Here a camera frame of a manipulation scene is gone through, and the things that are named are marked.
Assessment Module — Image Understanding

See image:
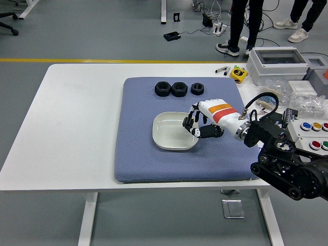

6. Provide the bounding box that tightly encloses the grey enclosure with clear lid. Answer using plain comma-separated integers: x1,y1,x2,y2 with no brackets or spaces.
247,47,309,86

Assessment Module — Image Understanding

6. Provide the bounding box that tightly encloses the flat black device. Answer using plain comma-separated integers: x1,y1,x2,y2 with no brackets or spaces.
163,31,182,42

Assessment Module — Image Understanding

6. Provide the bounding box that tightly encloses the white background desk leg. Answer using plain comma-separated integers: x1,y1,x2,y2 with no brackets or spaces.
160,0,169,25

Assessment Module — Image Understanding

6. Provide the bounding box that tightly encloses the blue resistor strip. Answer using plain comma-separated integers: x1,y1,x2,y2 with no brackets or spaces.
262,95,279,105

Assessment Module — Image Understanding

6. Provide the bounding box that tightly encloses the grey box with orange part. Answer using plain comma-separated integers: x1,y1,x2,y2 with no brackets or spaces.
306,55,328,97

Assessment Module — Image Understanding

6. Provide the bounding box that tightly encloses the blue-grey quilted mat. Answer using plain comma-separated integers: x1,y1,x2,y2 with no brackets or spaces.
114,76,260,183

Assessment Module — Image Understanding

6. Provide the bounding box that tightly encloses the small white box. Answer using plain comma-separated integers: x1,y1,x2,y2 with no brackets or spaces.
288,80,316,97

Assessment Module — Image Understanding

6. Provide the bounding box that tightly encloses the small black circuit module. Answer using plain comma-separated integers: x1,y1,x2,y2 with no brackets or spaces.
283,107,299,122

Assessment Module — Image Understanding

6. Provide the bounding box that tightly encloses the yellow tape measure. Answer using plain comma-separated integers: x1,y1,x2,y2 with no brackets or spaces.
230,67,249,84

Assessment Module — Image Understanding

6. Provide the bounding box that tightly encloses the black office chair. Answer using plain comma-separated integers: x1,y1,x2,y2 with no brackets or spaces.
0,0,20,36

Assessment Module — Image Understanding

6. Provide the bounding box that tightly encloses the metal floor plate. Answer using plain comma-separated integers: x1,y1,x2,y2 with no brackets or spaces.
221,199,245,219

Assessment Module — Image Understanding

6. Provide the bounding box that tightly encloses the person in white shoes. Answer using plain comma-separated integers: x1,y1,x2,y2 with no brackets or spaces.
273,0,328,44

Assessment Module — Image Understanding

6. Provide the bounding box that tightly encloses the small black hex nut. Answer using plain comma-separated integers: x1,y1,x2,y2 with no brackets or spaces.
191,82,205,96

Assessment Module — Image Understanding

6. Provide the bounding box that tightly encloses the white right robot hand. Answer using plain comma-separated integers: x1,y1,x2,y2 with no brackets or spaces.
181,98,244,139

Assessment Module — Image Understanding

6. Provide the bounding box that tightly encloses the clear crumpled plastic bag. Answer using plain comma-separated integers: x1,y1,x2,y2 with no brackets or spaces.
289,91,327,118

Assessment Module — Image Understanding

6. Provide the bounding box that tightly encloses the grey box with coloured buttons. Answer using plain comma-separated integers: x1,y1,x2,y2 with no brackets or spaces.
286,117,328,154

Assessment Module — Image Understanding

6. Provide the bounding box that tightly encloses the large black hex nut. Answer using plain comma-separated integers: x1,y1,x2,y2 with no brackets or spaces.
154,81,172,98
171,81,189,97

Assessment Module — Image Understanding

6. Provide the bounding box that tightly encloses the black power adapter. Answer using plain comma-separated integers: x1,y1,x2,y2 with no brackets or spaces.
202,12,213,27

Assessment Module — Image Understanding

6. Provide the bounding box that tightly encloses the white background desk foot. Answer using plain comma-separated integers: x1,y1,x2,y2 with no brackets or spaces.
19,0,40,20

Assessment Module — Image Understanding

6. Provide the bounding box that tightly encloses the white table leg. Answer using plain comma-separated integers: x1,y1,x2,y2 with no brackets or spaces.
77,192,99,246
257,189,285,246

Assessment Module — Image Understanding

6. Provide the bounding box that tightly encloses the person in black shoes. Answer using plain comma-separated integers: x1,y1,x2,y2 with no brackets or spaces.
216,0,264,57

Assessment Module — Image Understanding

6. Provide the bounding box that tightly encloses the white power strip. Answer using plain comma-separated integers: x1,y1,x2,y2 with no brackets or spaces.
213,22,228,36

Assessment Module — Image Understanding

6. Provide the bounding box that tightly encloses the white square dish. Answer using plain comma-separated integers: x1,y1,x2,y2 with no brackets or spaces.
152,111,200,151

